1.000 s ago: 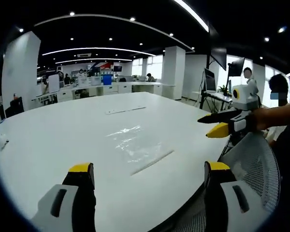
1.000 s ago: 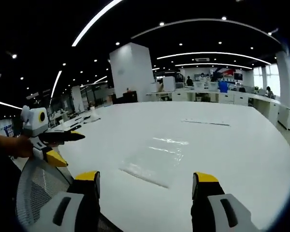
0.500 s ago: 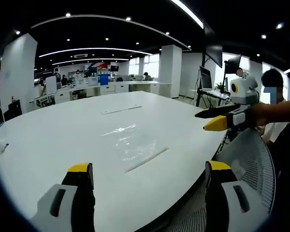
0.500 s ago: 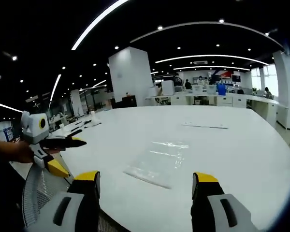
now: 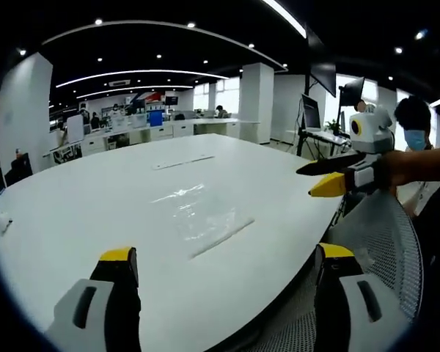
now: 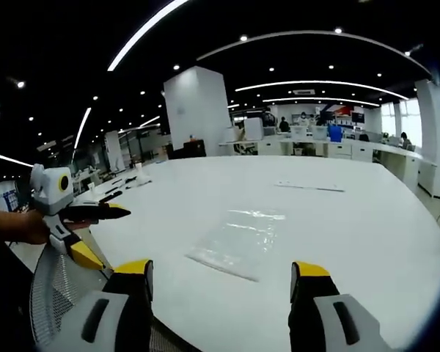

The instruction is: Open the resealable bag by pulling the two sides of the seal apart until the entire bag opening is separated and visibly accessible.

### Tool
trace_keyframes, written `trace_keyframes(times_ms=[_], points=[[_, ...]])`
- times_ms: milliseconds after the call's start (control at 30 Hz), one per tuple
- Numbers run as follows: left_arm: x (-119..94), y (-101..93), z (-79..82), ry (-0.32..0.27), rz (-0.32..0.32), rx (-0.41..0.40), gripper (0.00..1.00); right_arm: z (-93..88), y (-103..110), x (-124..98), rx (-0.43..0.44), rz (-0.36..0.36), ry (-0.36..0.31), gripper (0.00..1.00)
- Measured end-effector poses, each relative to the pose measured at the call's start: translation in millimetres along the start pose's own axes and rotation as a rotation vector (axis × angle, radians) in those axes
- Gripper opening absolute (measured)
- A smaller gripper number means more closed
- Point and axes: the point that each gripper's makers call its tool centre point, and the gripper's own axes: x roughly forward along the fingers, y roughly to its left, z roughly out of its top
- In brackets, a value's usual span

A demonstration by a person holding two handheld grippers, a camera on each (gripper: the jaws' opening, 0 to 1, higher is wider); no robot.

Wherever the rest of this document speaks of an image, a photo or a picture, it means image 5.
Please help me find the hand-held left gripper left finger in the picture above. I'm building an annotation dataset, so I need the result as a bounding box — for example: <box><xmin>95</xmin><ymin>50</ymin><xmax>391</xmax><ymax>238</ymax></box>
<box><xmin>43</xmin><ymin>246</ymin><xmax>144</xmax><ymax>352</ymax></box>

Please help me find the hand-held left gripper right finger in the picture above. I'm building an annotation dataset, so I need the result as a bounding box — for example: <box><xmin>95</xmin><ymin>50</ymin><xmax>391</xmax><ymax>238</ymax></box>
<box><xmin>313</xmin><ymin>242</ymin><xmax>416</xmax><ymax>352</ymax></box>

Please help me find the clear resealable plastic bag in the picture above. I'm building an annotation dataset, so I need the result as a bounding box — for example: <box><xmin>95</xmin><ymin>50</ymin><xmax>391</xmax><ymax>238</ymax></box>
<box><xmin>150</xmin><ymin>183</ymin><xmax>256</xmax><ymax>260</ymax></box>

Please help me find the person's right hand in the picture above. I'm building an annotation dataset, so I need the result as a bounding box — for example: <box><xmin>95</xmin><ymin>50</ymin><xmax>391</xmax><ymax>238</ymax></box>
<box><xmin>373</xmin><ymin>149</ymin><xmax>408</xmax><ymax>190</ymax></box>

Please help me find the white standing desk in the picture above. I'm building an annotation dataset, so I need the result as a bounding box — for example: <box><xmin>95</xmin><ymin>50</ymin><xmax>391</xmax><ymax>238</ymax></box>
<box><xmin>285</xmin><ymin>128</ymin><xmax>353</xmax><ymax>163</ymax></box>

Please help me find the lit computer monitor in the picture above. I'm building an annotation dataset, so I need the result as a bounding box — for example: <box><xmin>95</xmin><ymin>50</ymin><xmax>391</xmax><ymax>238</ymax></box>
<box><xmin>301</xmin><ymin>93</ymin><xmax>322</xmax><ymax>132</ymax></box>

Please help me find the grey mesh office chair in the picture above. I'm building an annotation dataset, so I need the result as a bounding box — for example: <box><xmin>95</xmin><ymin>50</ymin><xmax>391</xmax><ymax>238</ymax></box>
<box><xmin>241</xmin><ymin>189</ymin><xmax>425</xmax><ymax>352</ymax></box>

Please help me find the black hanging monitor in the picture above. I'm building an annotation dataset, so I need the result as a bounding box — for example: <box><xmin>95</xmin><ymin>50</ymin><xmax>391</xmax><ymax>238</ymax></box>
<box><xmin>309</xmin><ymin>62</ymin><xmax>338</xmax><ymax>98</ymax></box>

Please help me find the white pillar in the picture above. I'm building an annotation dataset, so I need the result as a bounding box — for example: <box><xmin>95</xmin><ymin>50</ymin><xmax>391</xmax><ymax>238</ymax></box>
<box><xmin>238</xmin><ymin>62</ymin><xmax>276</xmax><ymax>145</ymax></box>
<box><xmin>0</xmin><ymin>52</ymin><xmax>54</xmax><ymax>174</ymax></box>

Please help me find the small white device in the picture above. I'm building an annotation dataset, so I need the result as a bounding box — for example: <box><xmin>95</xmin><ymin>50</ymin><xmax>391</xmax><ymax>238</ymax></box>
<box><xmin>0</xmin><ymin>213</ymin><xmax>14</xmax><ymax>236</ymax></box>

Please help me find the row of white office desks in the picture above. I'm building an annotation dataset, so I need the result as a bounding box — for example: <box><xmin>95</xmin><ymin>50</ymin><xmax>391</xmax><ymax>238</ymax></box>
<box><xmin>43</xmin><ymin>117</ymin><xmax>262</xmax><ymax>166</ymax></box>

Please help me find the table cable slot cover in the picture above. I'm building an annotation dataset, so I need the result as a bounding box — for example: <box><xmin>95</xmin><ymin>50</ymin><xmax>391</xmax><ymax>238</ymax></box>
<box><xmin>152</xmin><ymin>155</ymin><xmax>216</xmax><ymax>171</ymax></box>

